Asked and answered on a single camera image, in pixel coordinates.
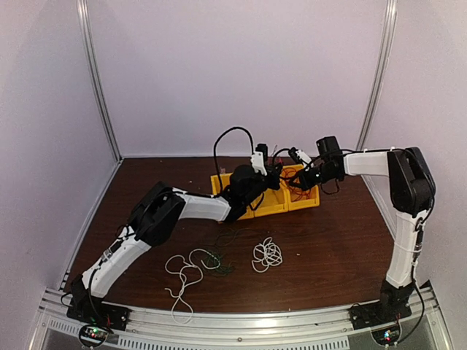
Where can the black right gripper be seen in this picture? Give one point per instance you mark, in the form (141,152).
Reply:
(306,184)

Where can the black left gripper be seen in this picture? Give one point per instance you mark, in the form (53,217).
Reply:
(275,175)

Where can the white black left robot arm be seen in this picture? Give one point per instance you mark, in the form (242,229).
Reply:
(151,223)

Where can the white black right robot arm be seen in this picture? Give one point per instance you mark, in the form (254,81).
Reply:
(412,193)

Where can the yellow bin middle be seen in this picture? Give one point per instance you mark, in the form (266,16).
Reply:
(269,203)

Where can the yellow bin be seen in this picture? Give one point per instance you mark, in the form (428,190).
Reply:
(269,203)
(298,199)
(225,178)

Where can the yellow bin right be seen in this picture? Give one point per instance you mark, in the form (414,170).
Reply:
(298,199)

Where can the yellow bin left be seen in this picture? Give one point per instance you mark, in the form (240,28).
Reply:
(225,178)

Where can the right circuit board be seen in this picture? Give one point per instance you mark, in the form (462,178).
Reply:
(386,336)

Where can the circuit board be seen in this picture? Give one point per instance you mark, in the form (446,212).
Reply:
(386,336)
(92,336)

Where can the left circuit board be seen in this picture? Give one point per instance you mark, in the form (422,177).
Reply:
(92,336)

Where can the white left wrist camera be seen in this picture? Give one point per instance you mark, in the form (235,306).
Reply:
(259,159)

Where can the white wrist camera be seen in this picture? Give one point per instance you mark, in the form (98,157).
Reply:
(299,156)
(259,159)

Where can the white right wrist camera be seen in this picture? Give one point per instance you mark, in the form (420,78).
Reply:
(299,156)

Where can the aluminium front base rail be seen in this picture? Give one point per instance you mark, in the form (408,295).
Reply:
(323,328)

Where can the aluminium right corner post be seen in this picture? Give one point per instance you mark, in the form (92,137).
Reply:
(388,32)

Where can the aluminium corner post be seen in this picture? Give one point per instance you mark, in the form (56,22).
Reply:
(90,53)
(388,32)

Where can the aluminium left corner post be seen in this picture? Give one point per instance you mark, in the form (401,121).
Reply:
(90,53)

